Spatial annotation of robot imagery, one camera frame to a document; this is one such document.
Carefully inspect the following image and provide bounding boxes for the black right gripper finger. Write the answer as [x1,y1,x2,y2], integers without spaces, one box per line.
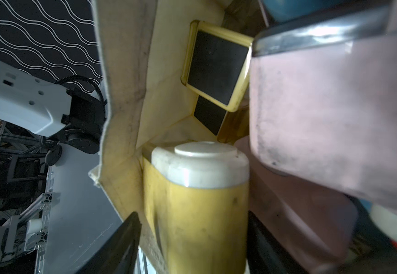
[78,211,142,274]

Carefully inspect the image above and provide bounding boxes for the pink sharpener in bag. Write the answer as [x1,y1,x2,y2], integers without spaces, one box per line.
[234,137,358,274]

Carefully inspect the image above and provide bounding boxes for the cream tote bag green handles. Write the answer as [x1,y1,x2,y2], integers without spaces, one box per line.
[91,1,224,274]

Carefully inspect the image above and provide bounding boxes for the pink pencil sharpener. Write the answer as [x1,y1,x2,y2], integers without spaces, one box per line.
[249,27,397,216]

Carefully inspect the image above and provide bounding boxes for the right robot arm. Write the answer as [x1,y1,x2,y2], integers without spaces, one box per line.
[0,61,141,274]

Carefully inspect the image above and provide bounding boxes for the gold square pencil sharpener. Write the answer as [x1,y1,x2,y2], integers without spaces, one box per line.
[181,20,253,113]

